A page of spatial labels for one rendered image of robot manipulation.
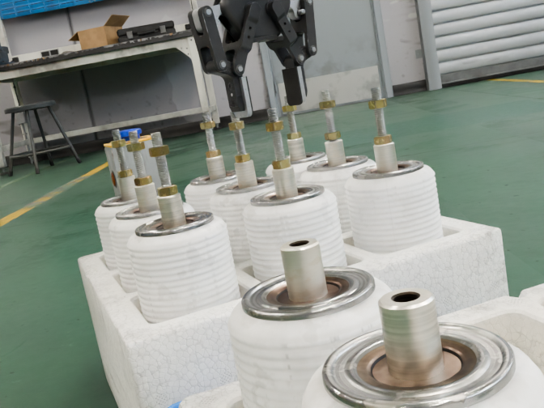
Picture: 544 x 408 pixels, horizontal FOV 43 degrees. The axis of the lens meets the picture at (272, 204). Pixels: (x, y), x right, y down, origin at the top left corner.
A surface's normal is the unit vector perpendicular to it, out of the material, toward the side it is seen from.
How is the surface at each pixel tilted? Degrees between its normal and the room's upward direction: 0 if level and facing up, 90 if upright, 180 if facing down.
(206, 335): 90
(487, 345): 4
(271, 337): 57
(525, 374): 21
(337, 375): 4
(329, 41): 90
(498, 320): 90
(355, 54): 90
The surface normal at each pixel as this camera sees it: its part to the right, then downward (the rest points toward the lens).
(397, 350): -0.60, 0.26
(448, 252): 0.37, 0.11
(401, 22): 0.00, 0.19
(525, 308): -0.18, -0.97
